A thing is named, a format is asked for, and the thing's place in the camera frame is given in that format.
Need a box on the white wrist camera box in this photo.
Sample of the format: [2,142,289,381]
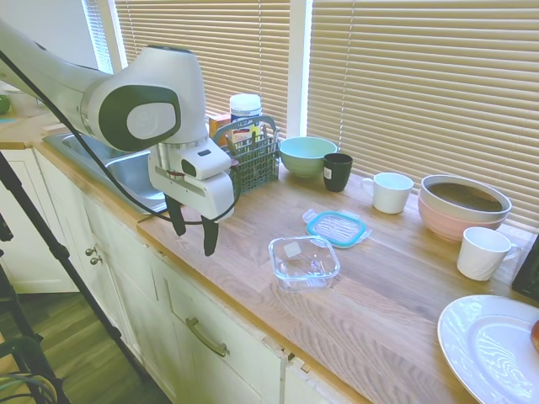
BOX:
[180,145,232,180]

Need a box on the stainless steel double sink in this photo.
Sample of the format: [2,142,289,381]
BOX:
[41,130,169,215]

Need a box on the white ceramic mug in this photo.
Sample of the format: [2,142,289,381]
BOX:
[456,226,523,282]
[360,172,415,215]

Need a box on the clear lid with teal seal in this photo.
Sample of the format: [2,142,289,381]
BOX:
[302,209,375,250]

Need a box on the mint green bowl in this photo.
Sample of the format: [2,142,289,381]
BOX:
[279,136,339,180]

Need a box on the metal drawer handle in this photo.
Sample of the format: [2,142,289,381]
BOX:
[184,317,231,359]

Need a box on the white dinner plate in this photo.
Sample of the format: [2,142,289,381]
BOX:
[436,294,539,404]

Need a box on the black cup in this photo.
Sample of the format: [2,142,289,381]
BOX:
[322,152,354,194]

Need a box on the white kitchen cabinet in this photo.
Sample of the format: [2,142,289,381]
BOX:
[0,145,367,404]

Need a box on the dark green clamp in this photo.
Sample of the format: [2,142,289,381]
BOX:
[0,334,58,404]

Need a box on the grey plastic cutlery basket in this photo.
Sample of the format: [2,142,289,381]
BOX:
[209,114,282,197]

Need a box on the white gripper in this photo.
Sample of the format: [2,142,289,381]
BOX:
[147,155,236,258]

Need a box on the white wipes canister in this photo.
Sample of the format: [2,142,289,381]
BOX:
[229,93,264,146]

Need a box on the orange cardboard box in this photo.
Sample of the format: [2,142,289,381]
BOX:
[205,112,232,146]

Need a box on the black tripod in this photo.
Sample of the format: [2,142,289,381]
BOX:
[0,150,149,404]

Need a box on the square glass food container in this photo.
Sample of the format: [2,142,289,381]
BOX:
[268,234,341,294]

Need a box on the narrow white window blind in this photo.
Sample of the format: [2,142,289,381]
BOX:
[82,0,115,75]

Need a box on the grey bowl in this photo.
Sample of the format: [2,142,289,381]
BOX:
[419,174,513,224]

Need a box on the pink bowl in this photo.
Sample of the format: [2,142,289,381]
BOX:
[418,191,511,243]

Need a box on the wide beige window blind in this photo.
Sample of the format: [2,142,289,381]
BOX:
[309,0,539,231]

